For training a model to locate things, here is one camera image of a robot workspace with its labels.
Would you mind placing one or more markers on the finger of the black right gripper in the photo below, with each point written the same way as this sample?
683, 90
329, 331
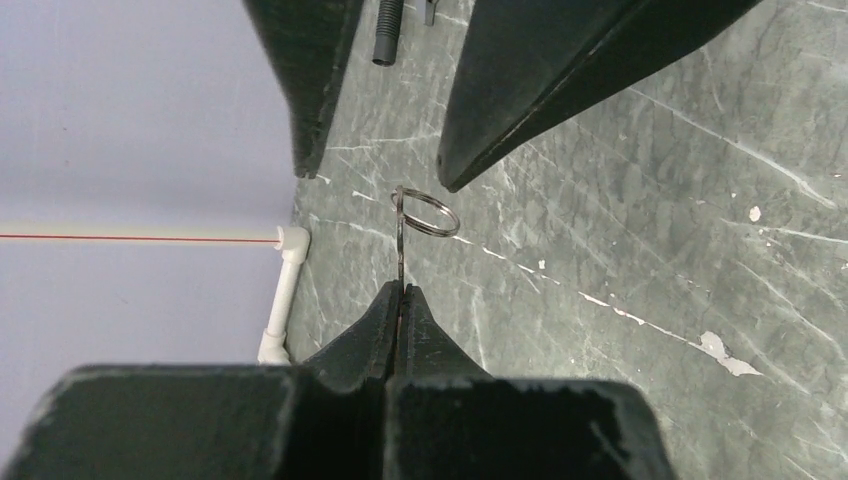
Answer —
308, 44
528, 66

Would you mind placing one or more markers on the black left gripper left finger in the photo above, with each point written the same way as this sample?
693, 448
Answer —
319, 420

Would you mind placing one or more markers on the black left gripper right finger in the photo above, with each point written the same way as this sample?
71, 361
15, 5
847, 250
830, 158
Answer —
450, 420

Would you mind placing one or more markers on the white pvc pipe frame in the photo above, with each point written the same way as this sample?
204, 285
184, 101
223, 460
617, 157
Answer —
71, 295

